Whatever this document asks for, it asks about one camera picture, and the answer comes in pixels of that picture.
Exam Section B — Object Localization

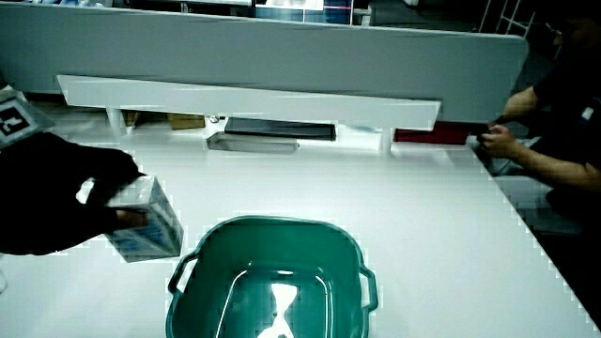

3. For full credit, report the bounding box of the green plastic basin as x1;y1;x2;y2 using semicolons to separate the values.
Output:
164;214;379;338

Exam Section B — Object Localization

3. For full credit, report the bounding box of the brown cardboard box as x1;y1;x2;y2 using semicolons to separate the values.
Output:
121;110;207;131

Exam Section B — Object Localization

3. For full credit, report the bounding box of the white blue milk carton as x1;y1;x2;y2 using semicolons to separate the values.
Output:
77;175;185;264

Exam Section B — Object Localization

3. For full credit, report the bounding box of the black flat box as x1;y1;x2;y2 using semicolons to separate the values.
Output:
223;116;338;142

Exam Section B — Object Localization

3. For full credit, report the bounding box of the white divider panel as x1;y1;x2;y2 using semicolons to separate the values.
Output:
0;2;531;124

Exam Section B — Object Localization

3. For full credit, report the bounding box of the white raised shelf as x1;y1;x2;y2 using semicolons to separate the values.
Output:
56;73;442;131

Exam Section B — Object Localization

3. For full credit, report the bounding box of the white shelf leg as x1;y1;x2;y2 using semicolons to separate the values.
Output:
106;107;128;137
378;127;394;154

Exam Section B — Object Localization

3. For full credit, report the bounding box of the blue background box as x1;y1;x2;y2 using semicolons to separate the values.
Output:
255;0;354;25

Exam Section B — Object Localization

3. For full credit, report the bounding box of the white wire rack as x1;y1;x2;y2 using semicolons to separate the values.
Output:
478;0;536;38

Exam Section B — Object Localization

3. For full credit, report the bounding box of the person's right hand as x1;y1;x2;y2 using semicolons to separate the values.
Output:
0;88;150;257

